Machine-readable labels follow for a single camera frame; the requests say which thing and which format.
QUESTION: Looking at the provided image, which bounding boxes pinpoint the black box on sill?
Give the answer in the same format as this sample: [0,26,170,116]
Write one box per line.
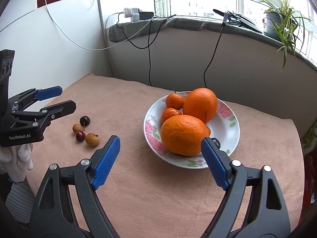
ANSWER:
[139,11,155,20]

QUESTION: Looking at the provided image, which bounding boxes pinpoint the white cable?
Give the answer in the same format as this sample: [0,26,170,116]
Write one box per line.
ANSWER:
[0,0,153,52]

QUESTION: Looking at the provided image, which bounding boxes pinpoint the white power adapters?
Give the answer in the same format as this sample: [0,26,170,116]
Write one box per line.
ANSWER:
[124,8,140,22]

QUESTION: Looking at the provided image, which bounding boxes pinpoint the black tablet device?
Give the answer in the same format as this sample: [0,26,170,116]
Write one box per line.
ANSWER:
[213,9,263,34]

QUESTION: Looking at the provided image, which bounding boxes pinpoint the small mandarin with stem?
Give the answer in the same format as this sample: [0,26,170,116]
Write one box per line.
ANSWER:
[165,92,184,110]

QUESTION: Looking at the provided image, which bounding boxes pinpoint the white floral plate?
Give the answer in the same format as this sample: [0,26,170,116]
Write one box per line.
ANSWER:
[143,96,240,170]

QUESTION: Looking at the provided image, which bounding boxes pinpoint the pink table cloth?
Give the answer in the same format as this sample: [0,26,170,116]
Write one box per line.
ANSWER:
[27,74,304,237]

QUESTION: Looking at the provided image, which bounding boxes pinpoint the large orange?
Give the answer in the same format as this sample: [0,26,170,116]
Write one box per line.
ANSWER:
[183,88,218,124]
[160,115,211,157]

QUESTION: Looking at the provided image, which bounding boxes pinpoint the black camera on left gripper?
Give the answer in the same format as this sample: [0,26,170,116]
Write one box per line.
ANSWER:
[0,49,15,117]

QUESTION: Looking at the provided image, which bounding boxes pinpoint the potted spider plant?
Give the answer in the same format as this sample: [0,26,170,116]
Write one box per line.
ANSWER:
[258,0,310,69]

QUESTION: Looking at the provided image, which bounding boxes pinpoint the black cable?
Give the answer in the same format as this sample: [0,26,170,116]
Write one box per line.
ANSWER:
[116,11,177,87]
[203,13,229,89]

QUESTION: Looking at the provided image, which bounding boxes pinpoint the dark cherry with stem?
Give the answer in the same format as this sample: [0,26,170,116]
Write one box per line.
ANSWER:
[79,115,90,131]

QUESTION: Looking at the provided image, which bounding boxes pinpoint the white gloved hand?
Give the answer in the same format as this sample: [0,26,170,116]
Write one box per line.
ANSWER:
[1,143,34,183]

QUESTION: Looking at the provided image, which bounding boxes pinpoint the red cherry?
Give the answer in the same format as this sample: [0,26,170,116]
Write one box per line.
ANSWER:
[75,131,86,142]

